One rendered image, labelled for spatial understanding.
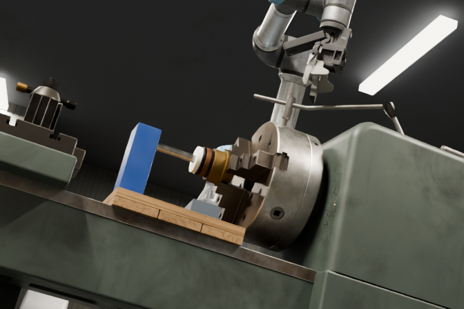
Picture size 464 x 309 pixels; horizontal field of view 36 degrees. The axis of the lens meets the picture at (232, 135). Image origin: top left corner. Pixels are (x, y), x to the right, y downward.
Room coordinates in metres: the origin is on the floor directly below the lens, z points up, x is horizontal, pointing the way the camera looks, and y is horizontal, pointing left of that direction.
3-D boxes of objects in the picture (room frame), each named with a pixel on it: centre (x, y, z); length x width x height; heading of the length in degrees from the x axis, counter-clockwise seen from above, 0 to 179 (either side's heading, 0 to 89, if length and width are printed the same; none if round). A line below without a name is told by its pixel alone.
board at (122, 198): (1.67, 0.11, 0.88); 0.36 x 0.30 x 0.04; 16
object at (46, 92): (1.65, 0.47, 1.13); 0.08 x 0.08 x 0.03
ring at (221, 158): (1.69, 0.02, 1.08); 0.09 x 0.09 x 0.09; 16
